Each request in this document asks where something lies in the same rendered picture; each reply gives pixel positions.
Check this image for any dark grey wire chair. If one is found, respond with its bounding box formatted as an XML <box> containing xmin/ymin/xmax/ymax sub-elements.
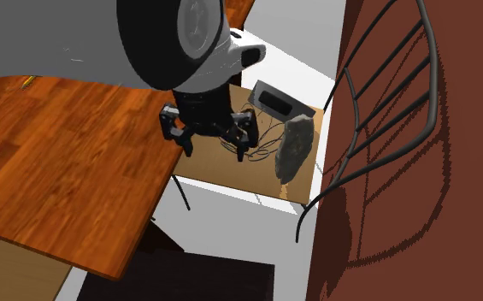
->
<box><xmin>294</xmin><ymin>0</ymin><xmax>440</xmax><ymax>244</ymax></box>

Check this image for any black cable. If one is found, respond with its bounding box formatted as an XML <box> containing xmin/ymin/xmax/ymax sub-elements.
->
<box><xmin>219</xmin><ymin>107</ymin><xmax>286</xmax><ymax>164</ymax></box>

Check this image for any dark grey rectangular box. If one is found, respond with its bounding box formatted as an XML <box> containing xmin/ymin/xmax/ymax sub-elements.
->
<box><xmin>247</xmin><ymin>79</ymin><xmax>317</xmax><ymax>124</ymax></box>

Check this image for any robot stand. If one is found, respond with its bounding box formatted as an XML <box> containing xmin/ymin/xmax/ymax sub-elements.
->
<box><xmin>75</xmin><ymin>249</ymin><xmax>276</xmax><ymax>301</ymax></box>

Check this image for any grey rock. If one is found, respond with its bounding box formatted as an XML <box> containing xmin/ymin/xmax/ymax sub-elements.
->
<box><xmin>274</xmin><ymin>114</ymin><xmax>315</xmax><ymax>186</ymax></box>

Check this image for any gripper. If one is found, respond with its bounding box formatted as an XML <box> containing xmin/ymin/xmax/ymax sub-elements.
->
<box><xmin>159</xmin><ymin>83</ymin><xmax>261</xmax><ymax>163</ymax></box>

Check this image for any brown wooden table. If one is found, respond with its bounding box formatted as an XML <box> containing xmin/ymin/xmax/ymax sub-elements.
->
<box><xmin>0</xmin><ymin>74</ymin><xmax>186</xmax><ymax>281</ymax></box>

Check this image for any small tan table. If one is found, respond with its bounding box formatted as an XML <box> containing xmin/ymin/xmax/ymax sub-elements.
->
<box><xmin>171</xmin><ymin>83</ymin><xmax>325</xmax><ymax>212</ymax></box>

